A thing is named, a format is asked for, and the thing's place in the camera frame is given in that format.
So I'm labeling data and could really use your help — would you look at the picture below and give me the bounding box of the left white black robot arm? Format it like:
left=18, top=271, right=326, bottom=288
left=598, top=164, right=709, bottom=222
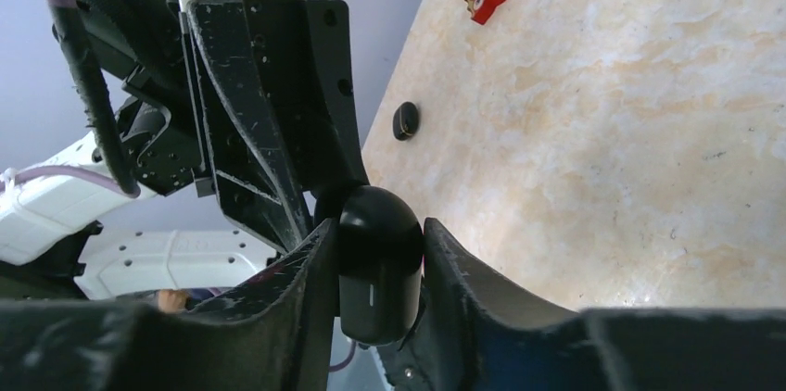
left=1, top=0, right=368, bottom=299

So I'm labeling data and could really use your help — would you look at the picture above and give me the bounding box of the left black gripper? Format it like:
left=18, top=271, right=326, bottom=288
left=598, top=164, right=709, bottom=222
left=75, top=0, right=368, bottom=253

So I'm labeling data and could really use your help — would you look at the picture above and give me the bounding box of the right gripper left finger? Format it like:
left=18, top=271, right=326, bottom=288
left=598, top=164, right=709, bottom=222
left=1, top=220, right=337, bottom=390

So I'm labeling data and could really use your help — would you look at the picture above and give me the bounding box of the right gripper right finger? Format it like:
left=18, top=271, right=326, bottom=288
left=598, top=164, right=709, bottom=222
left=379, top=218, right=785, bottom=390

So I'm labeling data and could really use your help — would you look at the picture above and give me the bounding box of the black earbud charging case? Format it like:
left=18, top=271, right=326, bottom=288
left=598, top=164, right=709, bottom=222
left=315, top=184, right=425, bottom=346

